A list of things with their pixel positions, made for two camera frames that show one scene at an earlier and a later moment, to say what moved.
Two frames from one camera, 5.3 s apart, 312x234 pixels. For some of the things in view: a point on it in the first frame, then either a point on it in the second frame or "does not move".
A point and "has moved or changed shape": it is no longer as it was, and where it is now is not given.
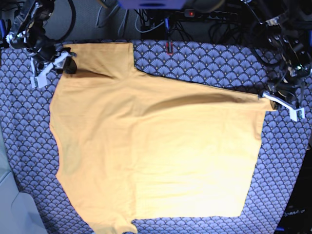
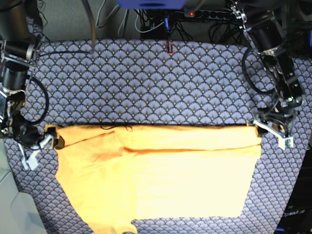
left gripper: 286,87 to 280,111
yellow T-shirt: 131,146 has moved or changed shape
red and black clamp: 171,52 does not move
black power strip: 210,14 does not move
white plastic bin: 17,216 does not move
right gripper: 48,50 to 30,135
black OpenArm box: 297,217 does not move
